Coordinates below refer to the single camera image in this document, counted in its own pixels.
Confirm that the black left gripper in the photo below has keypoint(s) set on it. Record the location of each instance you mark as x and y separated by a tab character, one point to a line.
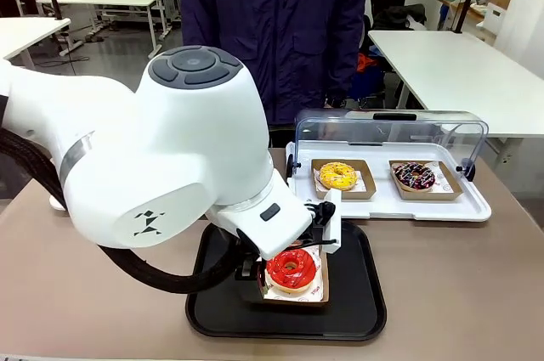
248	252

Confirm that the red glazed donut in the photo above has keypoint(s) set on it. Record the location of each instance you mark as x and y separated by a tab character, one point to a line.
291	276

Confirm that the white printed paper liner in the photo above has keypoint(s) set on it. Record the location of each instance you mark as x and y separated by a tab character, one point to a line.
319	289
444	180
361	177

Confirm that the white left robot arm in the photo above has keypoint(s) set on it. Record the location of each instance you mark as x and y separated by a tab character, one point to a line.
170	153

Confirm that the black plastic serving tray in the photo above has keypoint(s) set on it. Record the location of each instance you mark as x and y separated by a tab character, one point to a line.
353	301

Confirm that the yellow donut in box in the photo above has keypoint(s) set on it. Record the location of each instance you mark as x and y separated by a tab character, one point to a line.
340	195

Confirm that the yellow glazed donut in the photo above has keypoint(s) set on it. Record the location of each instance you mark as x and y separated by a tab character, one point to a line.
338	180

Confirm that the purple striped chocolate donut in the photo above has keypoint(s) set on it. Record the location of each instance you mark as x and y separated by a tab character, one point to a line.
414	178

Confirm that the sprinkled chocolate donut in box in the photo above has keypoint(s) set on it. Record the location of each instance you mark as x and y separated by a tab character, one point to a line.
429	196

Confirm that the person left hand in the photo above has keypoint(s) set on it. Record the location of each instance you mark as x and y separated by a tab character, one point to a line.
331	102

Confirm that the clear plastic display lid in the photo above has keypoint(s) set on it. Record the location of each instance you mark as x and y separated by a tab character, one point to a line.
425	131

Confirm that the orange and blue bag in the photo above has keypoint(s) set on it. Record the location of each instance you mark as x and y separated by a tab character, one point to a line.
367	72

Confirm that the person in navy jacket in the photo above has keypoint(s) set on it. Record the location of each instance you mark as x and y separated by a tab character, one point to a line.
276	29

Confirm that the large white table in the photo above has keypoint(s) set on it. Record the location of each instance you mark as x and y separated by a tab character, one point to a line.
450	76

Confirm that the black bag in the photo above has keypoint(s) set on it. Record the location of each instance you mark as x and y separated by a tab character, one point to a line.
399	17

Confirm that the white table with black clamp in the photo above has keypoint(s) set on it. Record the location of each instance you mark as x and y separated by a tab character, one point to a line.
25	36

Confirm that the white storage box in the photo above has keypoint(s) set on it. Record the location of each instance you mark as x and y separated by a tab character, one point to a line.
493	17

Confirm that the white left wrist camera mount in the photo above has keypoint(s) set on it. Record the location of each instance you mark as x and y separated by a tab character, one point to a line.
332	225

